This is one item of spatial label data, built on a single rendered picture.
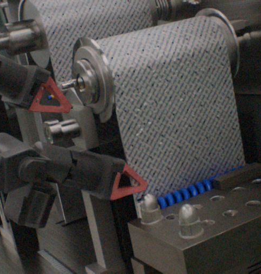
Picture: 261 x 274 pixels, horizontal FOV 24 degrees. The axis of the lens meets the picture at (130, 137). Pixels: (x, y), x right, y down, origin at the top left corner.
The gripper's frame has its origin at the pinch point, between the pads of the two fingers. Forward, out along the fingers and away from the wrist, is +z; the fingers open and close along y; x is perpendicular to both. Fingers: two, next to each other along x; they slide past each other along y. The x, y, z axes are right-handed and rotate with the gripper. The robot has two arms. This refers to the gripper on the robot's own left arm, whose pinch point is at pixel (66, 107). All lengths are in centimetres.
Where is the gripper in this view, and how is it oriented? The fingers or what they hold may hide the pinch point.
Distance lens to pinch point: 101.6
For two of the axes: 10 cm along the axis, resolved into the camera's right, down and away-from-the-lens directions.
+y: 4.9, 1.1, -8.7
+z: 7.8, 3.9, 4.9
